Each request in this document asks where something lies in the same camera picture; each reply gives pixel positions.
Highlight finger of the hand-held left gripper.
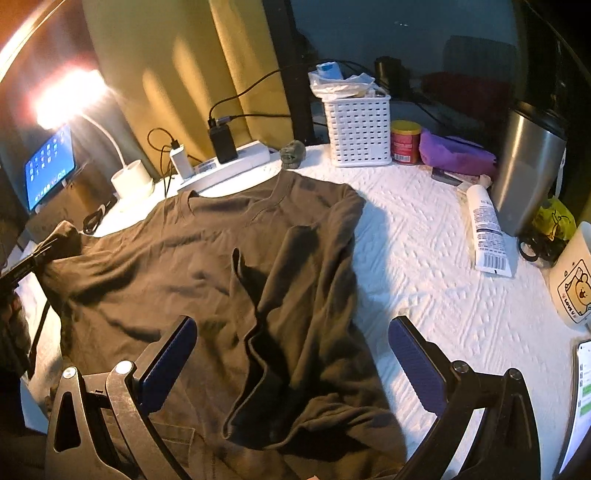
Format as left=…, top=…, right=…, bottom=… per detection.
left=0, top=239, right=61, bottom=292

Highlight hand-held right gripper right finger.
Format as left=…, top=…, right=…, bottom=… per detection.
left=388, top=316, right=542, bottom=480

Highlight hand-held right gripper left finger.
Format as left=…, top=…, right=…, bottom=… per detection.
left=45, top=315, right=198, bottom=480

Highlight brown printed t-shirt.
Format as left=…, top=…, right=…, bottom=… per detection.
left=39, top=170, right=409, bottom=480

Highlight white textured tablecloth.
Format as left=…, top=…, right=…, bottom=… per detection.
left=18, top=143, right=591, bottom=480

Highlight tablet with lit screen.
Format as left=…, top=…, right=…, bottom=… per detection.
left=23, top=124, right=77, bottom=213

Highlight white desk lamp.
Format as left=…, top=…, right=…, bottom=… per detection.
left=28, top=69, right=155, bottom=199

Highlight white cream tube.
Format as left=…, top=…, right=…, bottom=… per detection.
left=464, top=182, right=514, bottom=278

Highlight smartphone with lit screen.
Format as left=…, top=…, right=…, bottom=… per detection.
left=556, top=338, right=591, bottom=476

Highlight small black object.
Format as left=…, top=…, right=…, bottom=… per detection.
left=517, top=231, right=561, bottom=268

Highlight white mug with bear print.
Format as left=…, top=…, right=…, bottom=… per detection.
left=549, top=222, right=591, bottom=330

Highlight white charger plug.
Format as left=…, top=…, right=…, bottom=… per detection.
left=168, top=144, right=197, bottom=180

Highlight yellow plastic bag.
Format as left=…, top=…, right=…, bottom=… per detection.
left=531, top=196, right=578, bottom=243

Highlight white power strip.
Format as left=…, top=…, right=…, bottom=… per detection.
left=177, top=141, right=271, bottom=195

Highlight purple cloth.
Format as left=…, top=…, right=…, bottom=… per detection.
left=419, top=128, right=499, bottom=178

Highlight red can with yellow lid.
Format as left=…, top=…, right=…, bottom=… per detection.
left=390, top=120, right=422, bottom=165

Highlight stainless steel tumbler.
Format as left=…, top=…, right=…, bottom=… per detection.
left=490, top=100, right=568, bottom=237

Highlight black charger plug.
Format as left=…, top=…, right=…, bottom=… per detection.
left=209, top=127, right=239, bottom=164

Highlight wide yellow curtain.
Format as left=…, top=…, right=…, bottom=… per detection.
left=81, top=0, right=296, bottom=181

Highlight white perforated plastic basket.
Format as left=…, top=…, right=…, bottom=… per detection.
left=323, top=90, right=393, bottom=168

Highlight small green skull figurine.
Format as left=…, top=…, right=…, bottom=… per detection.
left=281, top=141, right=308, bottom=171

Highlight crumpled white plastic bags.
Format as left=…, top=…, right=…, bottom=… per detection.
left=308, top=60, right=377, bottom=100

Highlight black strap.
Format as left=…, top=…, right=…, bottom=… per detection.
left=25, top=286, right=51, bottom=370

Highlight coiled black cable bundle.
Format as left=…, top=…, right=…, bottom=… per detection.
left=82, top=196, right=118, bottom=234

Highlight thin black looped cable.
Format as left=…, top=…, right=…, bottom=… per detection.
left=147, top=127, right=182, bottom=199

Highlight black charger cable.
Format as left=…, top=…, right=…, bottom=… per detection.
left=208, top=69, right=296, bottom=130

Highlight black window frame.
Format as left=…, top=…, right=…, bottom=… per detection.
left=263, top=0, right=319, bottom=146

